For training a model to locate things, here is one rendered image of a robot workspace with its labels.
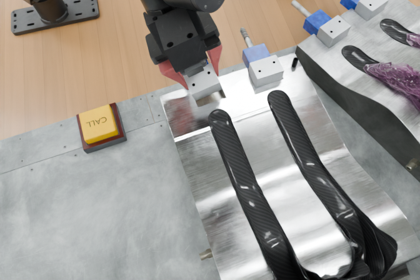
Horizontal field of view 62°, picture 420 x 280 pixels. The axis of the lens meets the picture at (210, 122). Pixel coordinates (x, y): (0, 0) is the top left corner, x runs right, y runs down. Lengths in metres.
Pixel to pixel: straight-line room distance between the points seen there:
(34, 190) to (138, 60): 0.33
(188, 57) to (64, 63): 0.46
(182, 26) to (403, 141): 0.43
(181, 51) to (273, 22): 0.45
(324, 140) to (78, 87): 0.50
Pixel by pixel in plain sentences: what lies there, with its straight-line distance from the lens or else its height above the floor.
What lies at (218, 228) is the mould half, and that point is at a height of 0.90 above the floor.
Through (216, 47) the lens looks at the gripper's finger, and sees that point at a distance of 0.50.
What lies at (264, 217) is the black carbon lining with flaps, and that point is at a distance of 0.53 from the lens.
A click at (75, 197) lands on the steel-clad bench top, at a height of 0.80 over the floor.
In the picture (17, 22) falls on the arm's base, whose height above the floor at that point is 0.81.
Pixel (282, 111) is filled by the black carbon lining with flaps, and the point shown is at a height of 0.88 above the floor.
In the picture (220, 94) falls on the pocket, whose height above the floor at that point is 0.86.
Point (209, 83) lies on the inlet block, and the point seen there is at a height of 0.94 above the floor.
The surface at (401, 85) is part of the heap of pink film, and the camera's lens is 0.67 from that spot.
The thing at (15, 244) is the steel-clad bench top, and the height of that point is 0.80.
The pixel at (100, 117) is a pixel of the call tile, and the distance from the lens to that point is 0.68.
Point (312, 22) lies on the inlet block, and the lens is 0.75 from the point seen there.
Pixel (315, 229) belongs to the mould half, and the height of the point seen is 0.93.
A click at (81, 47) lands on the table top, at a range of 0.84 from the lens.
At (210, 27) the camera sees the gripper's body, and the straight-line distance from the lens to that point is 0.50.
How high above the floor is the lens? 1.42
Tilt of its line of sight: 65 degrees down
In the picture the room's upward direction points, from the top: 4 degrees counter-clockwise
